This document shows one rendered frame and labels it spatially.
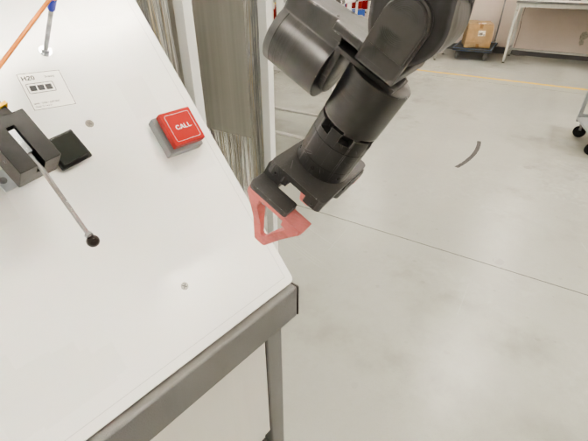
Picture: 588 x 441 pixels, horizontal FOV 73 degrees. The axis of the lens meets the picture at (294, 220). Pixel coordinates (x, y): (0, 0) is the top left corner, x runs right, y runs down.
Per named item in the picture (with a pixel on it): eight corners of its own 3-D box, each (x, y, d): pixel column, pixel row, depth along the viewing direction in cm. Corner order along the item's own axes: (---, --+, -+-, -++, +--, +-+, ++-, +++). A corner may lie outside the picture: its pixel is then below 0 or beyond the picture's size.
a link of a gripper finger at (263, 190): (224, 230, 42) (255, 171, 36) (262, 201, 47) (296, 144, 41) (270, 273, 41) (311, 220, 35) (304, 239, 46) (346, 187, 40)
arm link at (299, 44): (439, 15, 24) (468, 5, 31) (302, -91, 26) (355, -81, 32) (342, 152, 33) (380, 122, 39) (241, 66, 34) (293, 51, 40)
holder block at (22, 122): (18, 188, 40) (20, 173, 37) (-21, 143, 39) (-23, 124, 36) (57, 168, 43) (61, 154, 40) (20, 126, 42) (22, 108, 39)
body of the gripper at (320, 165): (263, 172, 38) (296, 112, 33) (314, 139, 45) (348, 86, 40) (314, 217, 37) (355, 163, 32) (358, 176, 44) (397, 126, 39)
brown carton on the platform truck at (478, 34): (485, 43, 668) (491, 20, 649) (489, 48, 624) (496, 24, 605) (460, 42, 677) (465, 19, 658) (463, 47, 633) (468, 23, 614)
